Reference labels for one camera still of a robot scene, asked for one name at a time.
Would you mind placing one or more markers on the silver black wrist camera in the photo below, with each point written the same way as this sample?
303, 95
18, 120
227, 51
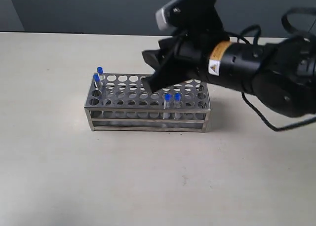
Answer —
183, 13

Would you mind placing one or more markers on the stainless steel test tube rack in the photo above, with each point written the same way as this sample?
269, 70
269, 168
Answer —
123, 104

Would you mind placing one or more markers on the blue-capped tube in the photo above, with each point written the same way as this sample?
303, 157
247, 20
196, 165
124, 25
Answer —
167, 104
177, 104
101, 76
97, 81

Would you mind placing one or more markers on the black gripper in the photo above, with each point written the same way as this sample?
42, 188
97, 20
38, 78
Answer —
188, 57

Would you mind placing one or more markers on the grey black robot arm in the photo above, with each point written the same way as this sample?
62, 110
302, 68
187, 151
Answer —
282, 76

